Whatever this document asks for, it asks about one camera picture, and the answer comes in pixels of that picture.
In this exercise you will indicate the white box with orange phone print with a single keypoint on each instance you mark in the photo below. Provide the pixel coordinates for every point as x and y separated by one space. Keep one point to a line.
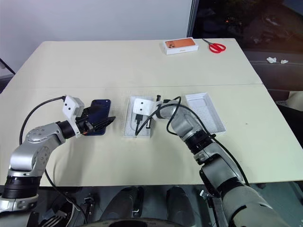
181 46

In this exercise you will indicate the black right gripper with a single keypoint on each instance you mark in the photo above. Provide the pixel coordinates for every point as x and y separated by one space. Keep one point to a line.
139 118

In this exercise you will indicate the crumpled white paper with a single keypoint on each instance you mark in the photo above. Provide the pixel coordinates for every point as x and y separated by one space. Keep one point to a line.
284 61
271 60

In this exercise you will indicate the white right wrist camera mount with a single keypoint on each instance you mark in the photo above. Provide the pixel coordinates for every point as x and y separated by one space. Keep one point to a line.
143 106

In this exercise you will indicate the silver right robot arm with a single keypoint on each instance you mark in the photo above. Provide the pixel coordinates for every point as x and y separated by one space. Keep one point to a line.
213 163

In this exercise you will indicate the dark blue phone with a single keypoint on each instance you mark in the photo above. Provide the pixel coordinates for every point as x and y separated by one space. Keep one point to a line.
100 103

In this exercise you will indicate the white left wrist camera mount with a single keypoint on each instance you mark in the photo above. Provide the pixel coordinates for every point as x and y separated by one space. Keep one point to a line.
72 104

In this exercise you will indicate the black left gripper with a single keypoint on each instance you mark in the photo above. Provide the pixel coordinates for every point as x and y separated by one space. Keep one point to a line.
85 121

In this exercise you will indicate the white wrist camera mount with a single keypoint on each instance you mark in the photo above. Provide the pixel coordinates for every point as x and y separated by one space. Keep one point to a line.
143 106
72 104

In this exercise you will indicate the grey window frame post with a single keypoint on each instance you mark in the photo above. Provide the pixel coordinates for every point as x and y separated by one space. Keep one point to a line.
191 19

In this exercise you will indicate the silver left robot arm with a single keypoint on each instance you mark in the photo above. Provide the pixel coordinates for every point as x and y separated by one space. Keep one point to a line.
35 151

